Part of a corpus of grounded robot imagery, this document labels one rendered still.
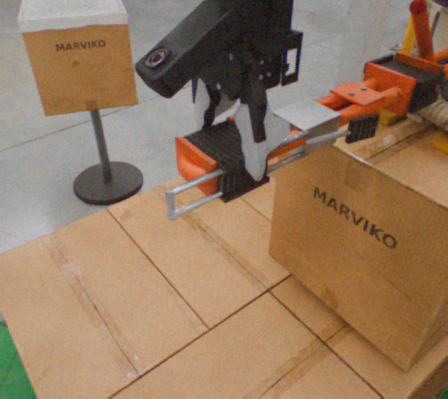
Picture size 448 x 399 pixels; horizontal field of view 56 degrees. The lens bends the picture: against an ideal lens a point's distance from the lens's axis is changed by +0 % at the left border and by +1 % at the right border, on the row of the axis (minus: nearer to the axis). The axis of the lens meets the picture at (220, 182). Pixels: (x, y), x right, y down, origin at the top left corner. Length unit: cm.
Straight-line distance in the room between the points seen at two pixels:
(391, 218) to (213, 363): 55
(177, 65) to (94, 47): 148
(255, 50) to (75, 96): 155
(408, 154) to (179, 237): 78
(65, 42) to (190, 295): 113
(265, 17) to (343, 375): 85
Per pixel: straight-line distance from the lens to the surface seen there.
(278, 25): 45
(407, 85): 68
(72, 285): 127
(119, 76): 190
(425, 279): 80
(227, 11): 40
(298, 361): 109
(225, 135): 49
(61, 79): 190
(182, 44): 39
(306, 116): 56
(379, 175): 75
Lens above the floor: 147
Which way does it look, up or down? 37 degrees down
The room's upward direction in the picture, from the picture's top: straight up
